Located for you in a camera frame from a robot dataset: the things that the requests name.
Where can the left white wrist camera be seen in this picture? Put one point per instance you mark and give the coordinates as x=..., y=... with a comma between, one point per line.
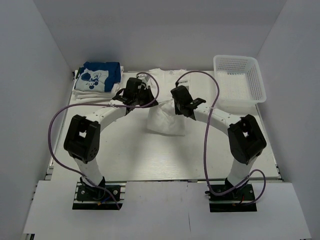
x=143, y=77

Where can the folded white t shirt stack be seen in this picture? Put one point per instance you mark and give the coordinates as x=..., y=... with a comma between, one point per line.
x=100, y=96

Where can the white t shirt robot print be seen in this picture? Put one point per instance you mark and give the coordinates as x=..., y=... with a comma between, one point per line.
x=162, y=118

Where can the blue white t shirt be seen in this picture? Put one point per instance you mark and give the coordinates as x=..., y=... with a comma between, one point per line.
x=112, y=67

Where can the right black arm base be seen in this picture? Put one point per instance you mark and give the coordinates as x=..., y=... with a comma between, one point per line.
x=236, y=201

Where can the white plastic basket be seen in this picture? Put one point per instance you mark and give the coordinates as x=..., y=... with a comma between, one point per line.
x=240, y=81

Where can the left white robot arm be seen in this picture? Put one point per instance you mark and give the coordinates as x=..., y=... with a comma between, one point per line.
x=82, y=140

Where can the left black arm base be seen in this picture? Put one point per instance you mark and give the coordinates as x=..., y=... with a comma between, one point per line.
x=99, y=200

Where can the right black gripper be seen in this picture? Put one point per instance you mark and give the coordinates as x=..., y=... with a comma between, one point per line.
x=177, y=110

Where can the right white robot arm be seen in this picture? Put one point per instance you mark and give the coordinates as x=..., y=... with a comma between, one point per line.
x=246, y=140

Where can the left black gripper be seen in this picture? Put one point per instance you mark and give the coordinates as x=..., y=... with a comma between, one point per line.
x=150, y=95

